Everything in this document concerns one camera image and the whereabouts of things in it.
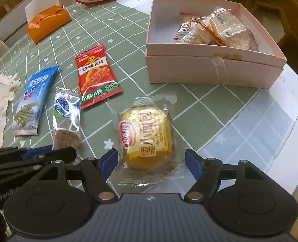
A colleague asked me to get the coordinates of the clear cracker packet orange edge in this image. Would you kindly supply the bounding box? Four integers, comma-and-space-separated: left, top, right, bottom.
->
193, 16, 227, 46

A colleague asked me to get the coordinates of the pink cardboard box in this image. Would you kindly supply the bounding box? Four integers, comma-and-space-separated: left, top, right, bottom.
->
145, 0, 288, 90

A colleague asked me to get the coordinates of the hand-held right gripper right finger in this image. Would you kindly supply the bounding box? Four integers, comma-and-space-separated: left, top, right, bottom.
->
184, 149, 264, 202

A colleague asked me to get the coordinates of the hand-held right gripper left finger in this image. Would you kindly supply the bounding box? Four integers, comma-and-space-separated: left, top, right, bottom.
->
39, 149, 119, 202

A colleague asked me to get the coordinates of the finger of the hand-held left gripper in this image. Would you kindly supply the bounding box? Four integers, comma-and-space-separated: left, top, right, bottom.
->
23, 146, 54, 160
46, 147, 77, 165

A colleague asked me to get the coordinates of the round rice cracker packet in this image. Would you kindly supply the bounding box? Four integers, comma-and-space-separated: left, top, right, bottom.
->
209, 6, 258, 51

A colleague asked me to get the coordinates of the clear brown cookie packet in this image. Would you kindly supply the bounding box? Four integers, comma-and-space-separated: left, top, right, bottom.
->
52, 87, 82, 155

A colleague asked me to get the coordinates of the orange tissue box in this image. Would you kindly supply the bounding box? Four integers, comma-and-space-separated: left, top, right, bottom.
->
25, 0, 72, 43

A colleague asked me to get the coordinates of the red snack packet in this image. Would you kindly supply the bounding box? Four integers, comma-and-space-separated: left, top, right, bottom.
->
75, 45, 123, 110

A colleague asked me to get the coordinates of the blue snack packet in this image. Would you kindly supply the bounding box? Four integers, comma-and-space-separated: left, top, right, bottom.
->
12, 66, 60, 137

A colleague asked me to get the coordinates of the yellow bread packet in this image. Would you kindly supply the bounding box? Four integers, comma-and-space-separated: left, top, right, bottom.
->
106, 94, 187, 185

